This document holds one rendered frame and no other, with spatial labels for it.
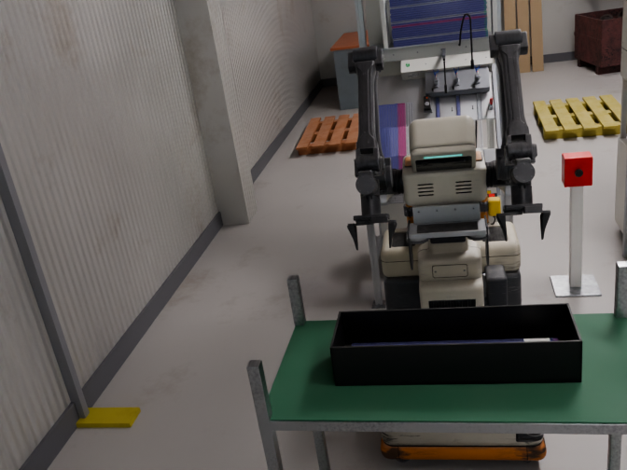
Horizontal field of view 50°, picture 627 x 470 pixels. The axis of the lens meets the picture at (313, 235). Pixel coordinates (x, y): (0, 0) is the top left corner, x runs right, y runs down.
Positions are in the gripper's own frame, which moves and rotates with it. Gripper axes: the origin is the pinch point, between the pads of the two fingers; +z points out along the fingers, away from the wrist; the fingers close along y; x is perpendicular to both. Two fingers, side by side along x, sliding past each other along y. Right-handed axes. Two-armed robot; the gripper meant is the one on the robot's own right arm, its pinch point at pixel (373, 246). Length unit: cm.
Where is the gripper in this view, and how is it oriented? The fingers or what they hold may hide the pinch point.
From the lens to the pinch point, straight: 196.7
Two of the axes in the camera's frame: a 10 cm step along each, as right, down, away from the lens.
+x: 2.0, 0.4, 9.8
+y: 9.8, -0.7, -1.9
